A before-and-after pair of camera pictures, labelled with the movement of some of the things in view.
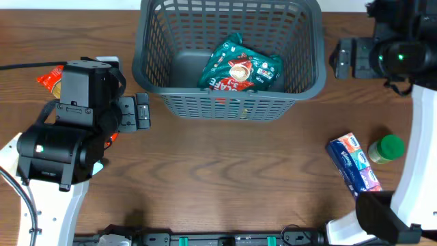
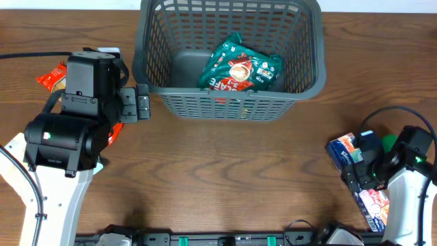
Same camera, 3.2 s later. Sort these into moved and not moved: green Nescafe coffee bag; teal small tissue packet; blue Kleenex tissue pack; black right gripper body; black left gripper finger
Moved: black left gripper finger; black right gripper body
Not moved: teal small tissue packet; blue Kleenex tissue pack; green Nescafe coffee bag
